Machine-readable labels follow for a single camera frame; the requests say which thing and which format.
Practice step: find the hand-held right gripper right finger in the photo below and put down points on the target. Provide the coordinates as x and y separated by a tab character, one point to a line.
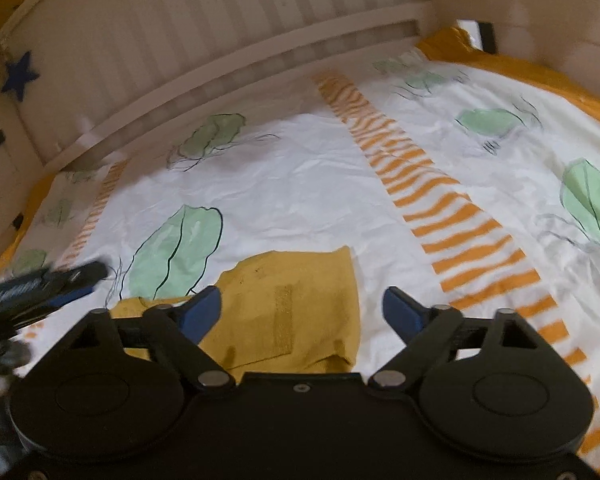
401	310

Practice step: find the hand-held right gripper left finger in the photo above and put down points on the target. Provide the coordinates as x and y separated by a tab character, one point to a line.
203	309

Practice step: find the white leaf-print duvet cover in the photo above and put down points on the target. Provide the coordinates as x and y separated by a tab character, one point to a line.
305	185

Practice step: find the white drawer unit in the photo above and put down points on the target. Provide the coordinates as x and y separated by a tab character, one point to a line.
2	180

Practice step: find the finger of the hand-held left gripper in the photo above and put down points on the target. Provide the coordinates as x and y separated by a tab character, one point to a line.
74	295
82	272

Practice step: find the blue star decoration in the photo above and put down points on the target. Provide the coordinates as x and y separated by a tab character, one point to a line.
21	74

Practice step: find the white slatted bed rail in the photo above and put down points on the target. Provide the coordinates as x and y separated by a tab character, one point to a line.
180	50

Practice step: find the beige wooden bed end panel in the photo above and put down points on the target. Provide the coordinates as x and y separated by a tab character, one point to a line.
555	25

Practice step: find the mustard yellow knitted garment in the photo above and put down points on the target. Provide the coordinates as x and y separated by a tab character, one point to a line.
300	310

